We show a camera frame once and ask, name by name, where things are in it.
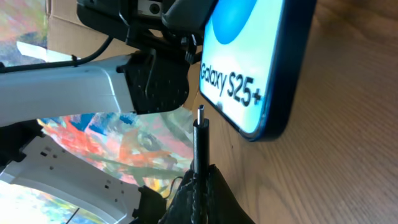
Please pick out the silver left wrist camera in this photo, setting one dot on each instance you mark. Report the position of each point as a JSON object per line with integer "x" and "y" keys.
{"x": 149, "y": 8}

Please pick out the Samsung Galaxy smartphone blue screen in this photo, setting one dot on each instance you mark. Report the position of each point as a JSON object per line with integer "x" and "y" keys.
{"x": 252, "y": 57}

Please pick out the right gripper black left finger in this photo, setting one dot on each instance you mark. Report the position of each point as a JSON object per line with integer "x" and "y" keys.
{"x": 184, "y": 208}

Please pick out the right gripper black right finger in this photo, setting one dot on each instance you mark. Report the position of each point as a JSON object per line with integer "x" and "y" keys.
{"x": 223, "y": 208}

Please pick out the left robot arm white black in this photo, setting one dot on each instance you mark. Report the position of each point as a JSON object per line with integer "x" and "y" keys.
{"x": 141, "y": 68}

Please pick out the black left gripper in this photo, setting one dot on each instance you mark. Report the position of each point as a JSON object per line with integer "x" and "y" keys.
{"x": 179, "y": 29}

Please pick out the colourful abstract painted floor mat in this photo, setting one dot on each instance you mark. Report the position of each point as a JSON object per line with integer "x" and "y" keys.
{"x": 141, "y": 149}

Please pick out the brown cardboard box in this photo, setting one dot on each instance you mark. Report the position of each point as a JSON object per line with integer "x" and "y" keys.
{"x": 66, "y": 34}

